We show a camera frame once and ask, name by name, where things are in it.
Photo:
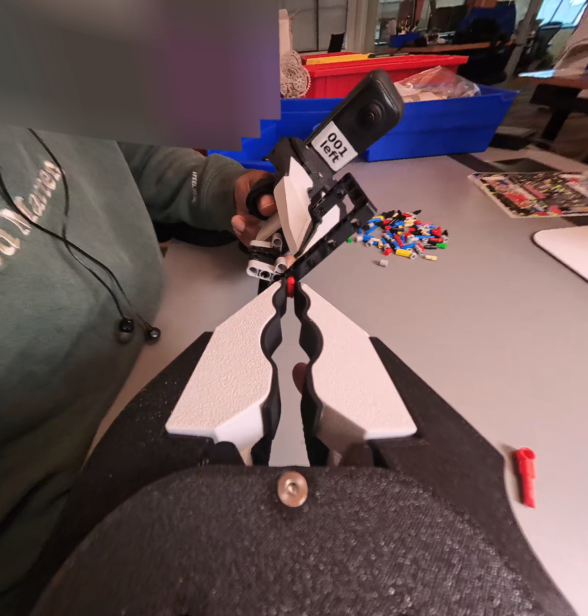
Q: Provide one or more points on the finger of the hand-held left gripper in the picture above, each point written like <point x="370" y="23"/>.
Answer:
<point x="294" y="207"/>
<point x="330" y="226"/>

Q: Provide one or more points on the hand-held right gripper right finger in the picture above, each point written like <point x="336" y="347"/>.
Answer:
<point x="356" y="380"/>

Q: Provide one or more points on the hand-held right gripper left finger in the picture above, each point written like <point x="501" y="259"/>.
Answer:
<point x="222" y="380"/>

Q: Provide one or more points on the black lego frame assembly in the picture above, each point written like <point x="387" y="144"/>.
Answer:
<point x="342" y="235"/>

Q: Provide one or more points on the long red lego pin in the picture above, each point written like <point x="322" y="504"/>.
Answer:
<point x="526" y="474"/>

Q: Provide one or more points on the pile of small lego pieces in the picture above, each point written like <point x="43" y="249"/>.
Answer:
<point x="400" y="236"/>

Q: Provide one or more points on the lego instruction booklet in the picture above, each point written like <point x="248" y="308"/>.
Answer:
<point x="539" y="192"/>

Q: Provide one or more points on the person's left hand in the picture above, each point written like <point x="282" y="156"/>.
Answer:
<point x="243" y="185"/>

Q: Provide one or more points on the person's right hand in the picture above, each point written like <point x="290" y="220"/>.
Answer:
<point x="299" y="375"/>

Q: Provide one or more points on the red plastic bin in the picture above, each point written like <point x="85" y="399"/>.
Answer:
<point x="361" y="79"/>

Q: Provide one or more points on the yellow plastic bin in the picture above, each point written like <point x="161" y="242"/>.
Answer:
<point x="337" y="58"/>

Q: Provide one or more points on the clear plastic bag of parts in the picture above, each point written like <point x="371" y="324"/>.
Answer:
<point x="433" y="86"/>

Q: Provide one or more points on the blue plastic bin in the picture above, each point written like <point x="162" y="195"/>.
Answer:
<point x="294" y="115"/>
<point x="443" y="130"/>

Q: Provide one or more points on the wooden gear model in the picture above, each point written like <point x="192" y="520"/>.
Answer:
<point x="294" y="77"/>

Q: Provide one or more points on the person's green sweatshirt torso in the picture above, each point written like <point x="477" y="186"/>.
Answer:
<point x="58" y="385"/>

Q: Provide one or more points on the white lamp stand base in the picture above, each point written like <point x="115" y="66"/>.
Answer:
<point x="577" y="250"/>

